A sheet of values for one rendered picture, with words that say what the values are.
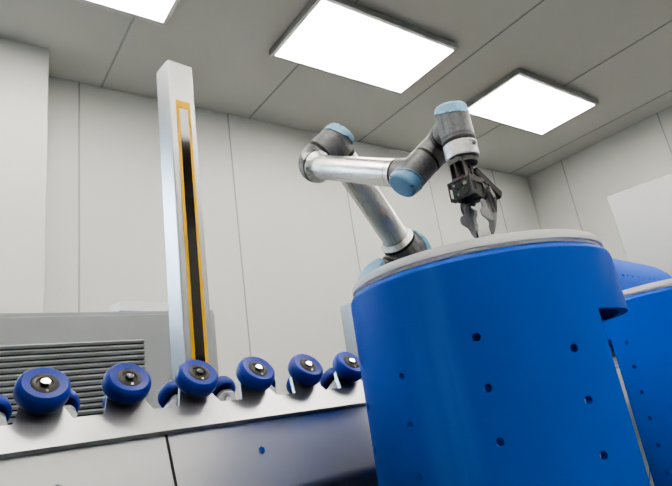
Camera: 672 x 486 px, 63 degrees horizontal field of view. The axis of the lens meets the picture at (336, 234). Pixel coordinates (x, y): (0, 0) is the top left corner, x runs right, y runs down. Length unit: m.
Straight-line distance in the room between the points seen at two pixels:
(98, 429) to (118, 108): 3.96
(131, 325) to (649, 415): 1.97
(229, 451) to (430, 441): 0.21
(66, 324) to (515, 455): 2.13
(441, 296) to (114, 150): 3.86
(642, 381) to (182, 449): 0.78
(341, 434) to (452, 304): 0.27
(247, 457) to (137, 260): 3.41
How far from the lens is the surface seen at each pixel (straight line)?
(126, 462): 0.56
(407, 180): 1.53
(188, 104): 1.29
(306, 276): 4.52
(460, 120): 1.51
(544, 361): 0.50
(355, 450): 0.70
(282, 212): 4.60
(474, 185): 1.44
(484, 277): 0.50
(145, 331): 2.52
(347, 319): 0.96
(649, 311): 1.07
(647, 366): 1.08
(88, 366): 2.43
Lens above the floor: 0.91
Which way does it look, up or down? 18 degrees up
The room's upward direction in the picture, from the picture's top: 9 degrees counter-clockwise
